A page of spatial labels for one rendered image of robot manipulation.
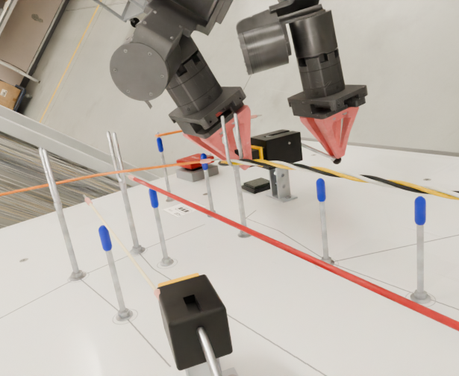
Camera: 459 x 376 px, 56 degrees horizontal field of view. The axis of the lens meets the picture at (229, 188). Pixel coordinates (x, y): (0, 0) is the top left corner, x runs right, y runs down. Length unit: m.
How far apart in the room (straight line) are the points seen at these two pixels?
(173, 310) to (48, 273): 0.29
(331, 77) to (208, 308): 0.42
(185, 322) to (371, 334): 0.15
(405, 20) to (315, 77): 1.69
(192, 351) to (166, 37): 0.28
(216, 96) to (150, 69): 0.11
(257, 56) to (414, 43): 1.62
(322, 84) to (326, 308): 0.33
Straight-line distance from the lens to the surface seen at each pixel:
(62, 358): 0.38
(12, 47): 8.65
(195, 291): 0.27
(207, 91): 0.50
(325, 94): 0.61
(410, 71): 2.08
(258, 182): 0.66
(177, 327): 0.25
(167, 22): 0.45
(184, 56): 0.49
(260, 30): 0.60
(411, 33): 2.20
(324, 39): 0.60
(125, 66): 0.43
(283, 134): 0.58
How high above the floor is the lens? 1.52
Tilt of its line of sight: 38 degrees down
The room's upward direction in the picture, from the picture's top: 64 degrees counter-clockwise
